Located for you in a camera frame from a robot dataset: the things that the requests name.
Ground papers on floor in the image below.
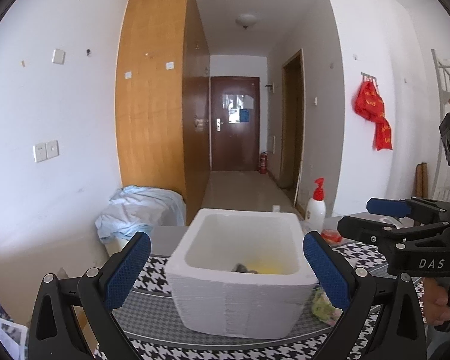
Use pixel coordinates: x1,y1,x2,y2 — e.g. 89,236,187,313
0,318,28,360

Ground person's right hand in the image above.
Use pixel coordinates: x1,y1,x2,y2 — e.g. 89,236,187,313
422,278,450,326

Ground light blue crumpled bedsheet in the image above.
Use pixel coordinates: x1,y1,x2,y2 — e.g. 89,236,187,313
95,185,186,245

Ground grey object in box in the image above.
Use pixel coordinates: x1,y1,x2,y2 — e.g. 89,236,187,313
232,263,257,274

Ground side wooden door frame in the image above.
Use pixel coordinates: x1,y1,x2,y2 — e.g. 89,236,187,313
279,49,305,206

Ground white red pump bottle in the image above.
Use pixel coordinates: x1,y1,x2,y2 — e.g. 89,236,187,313
305,177,327,233

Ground ceiling lamp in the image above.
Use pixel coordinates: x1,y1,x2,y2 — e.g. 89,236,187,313
235,14,258,30

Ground brown wooden boards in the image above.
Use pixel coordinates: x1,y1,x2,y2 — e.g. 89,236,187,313
414,163,428,198

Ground white foam box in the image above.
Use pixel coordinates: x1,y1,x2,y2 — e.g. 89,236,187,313
165,209,317,339

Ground dark brown entrance door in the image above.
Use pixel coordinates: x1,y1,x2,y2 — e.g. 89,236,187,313
210,76,260,172

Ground white metal bunk bed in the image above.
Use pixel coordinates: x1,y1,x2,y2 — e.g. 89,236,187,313
427,49,450,203

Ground white wall switch plate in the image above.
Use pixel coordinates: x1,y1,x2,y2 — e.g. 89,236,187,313
52,49,65,65

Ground red hanging bags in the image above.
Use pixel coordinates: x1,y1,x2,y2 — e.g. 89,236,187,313
353,79,393,151

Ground white wall socket pair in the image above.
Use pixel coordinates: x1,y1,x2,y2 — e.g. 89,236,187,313
32,140,60,164

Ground light wooden wardrobe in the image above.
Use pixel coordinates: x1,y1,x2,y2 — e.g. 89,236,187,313
115,0,210,224

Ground yellow object in box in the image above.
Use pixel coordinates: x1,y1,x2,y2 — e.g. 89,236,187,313
244,258,290,275

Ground red snack packet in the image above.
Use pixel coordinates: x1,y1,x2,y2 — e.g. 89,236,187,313
321,229,343,245

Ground red fire extinguisher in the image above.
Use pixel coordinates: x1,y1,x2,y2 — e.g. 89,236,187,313
259,152,267,174

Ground green floral tissue pack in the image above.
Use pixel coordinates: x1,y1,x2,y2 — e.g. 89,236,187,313
311,287,342,327

